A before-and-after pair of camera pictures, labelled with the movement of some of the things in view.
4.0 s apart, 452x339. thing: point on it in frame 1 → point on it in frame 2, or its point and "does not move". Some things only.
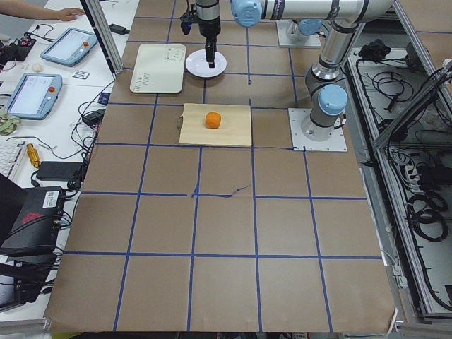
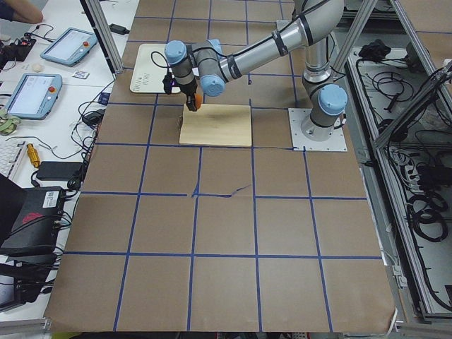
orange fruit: (212, 120) → (198, 99)
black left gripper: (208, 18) → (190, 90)
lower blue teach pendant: (34, 95) does not move
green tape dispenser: (8, 123) does not move
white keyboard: (10, 152) does not move
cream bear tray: (159, 68) does not move
